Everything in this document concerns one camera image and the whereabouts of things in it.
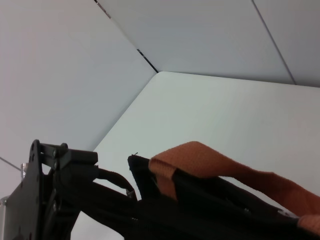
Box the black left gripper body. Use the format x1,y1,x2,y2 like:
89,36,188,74
4,139,81,240

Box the left gripper cable silver plug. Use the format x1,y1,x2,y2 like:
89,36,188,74
19,162,30,181

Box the silver zipper pull tab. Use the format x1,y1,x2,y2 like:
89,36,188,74
125,187,138,200

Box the black food bag orange handles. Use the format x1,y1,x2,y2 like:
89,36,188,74
62,141,320,240

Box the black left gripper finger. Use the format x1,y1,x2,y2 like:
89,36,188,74
56,148,99,181

